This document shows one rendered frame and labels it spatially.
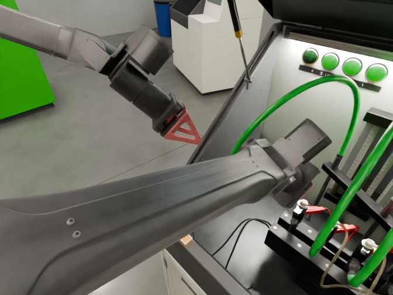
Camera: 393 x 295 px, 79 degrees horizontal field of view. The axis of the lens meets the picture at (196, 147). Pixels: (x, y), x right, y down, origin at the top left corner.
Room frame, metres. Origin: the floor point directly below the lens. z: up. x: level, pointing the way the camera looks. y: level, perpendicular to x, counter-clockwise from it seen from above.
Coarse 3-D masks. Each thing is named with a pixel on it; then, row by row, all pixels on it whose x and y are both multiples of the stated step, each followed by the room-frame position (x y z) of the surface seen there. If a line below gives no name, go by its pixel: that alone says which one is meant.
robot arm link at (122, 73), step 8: (128, 56) 0.43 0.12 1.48; (120, 64) 0.43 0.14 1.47; (128, 64) 0.42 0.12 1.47; (136, 64) 0.42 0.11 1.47; (112, 72) 0.42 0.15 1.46; (120, 72) 0.40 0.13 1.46; (128, 72) 0.41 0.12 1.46; (136, 72) 0.42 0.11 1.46; (112, 80) 0.40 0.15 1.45; (120, 80) 0.40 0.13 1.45; (128, 80) 0.40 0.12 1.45; (136, 80) 0.41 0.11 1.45; (144, 80) 0.42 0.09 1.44; (112, 88) 0.41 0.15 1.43; (120, 88) 0.40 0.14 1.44; (128, 88) 0.40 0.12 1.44; (136, 88) 0.40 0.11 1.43; (128, 96) 0.40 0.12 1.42; (136, 96) 0.40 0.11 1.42
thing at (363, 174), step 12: (384, 132) 0.36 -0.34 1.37; (384, 144) 0.33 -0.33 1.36; (372, 156) 0.31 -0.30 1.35; (360, 168) 0.30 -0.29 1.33; (372, 168) 0.45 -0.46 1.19; (360, 180) 0.28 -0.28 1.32; (348, 192) 0.27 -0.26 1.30; (348, 204) 0.26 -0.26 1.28; (336, 216) 0.25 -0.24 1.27; (324, 228) 0.24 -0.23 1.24; (324, 240) 0.23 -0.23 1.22; (312, 252) 0.24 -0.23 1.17
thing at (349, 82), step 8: (312, 80) 0.47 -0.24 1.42; (320, 80) 0.47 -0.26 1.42; (328, 80) 0.48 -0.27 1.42; (336, 80) 0.49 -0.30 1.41; (344, 80) 0.49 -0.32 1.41; (352, 80) 0.51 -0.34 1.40; (296, 88) 0.46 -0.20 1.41; (304, 88) 0.46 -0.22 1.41; (352, 88) 0.51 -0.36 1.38; (288, 96) 0.45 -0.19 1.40; (272, 104) 0.44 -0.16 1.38; (280, 104) 0.44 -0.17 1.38; (264, 112) 0.43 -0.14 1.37; (272, 112) 0.43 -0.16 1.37; (256, 120) 0.43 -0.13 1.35; (352, 120) 0.54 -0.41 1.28; (248, 128) 0.42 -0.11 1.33; (352, 128) 0.53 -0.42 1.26; (240, 136) 0.42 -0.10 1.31; (248, 136) 0.41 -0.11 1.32; (240, 144) 0.41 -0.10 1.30; (344, 144) 0.54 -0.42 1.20; (232, 152) 0.41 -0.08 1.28
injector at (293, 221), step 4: (300, 200) 0.42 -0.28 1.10; (300, 208) 0.39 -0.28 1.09; (304, 208) 0.39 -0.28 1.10; (304, 212) 0.39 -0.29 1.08; (292, 216) 0.40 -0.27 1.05; (296, 216) 0.40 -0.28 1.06; (300, 216) 0.39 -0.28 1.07; (292, 220) 0.38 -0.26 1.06; (296, 220) 0.39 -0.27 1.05; (300, 220) 0.39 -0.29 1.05; (292, 224) 0.40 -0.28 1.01; (296, 224) 0.40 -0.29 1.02; (292, 228) 0.40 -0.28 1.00; (292, 232) 0.40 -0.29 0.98
